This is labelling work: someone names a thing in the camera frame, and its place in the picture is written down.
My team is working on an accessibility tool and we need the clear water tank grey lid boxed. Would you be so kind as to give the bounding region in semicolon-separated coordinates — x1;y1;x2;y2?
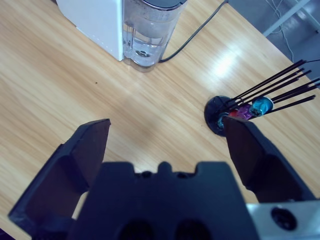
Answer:
122;0;188;73

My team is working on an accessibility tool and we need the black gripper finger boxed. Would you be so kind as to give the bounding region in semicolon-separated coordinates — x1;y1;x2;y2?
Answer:
222;116;317;203
7;118;112;240

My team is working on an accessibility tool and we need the black capsule holder with rods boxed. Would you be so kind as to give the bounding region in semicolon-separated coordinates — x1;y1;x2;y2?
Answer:
203;59;320;138

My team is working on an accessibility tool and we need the white capsule coffee machine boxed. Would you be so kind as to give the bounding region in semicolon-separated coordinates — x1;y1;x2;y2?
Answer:
55;0;125;62

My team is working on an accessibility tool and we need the white metal frame leg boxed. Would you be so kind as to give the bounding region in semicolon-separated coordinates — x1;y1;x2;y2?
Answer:
262;0;320;38

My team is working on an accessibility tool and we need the purple coffee capsule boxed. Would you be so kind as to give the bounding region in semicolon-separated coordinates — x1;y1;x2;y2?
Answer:
237;104;253;121

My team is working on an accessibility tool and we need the thin white cable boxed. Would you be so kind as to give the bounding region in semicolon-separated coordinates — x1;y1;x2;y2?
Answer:
264;0;296;61

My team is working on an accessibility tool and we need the teal coffee capsule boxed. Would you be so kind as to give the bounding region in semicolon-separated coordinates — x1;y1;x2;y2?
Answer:
249;96;275;117
216;113;227;131

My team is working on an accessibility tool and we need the black machine power cable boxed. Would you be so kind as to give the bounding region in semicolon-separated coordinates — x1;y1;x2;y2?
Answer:
159;0;230;63

